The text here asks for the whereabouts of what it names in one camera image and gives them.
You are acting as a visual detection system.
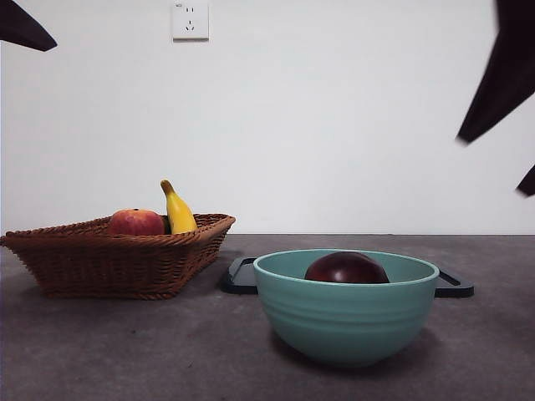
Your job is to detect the dark purple plum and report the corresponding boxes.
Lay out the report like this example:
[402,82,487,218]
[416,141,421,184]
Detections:
[303,251,390,285]

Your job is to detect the teal ribbed bowl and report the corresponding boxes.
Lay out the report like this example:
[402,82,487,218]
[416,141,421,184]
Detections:
[252,248,441,368]

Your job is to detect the red orange peach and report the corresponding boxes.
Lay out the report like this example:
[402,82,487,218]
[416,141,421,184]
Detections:
[108,208,166,236]

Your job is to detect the yellow banana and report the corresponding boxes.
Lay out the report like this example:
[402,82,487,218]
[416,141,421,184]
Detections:
[160,179,199,235]

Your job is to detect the brown wicker basket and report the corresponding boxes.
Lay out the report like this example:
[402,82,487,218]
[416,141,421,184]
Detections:
[0,213,237,301]

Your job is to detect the black rectangular tray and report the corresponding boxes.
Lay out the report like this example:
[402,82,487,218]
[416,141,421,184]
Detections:
[220,256,476,298]

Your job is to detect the white wall socket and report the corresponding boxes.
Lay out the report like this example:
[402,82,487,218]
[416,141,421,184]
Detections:
[172,0,211,43]

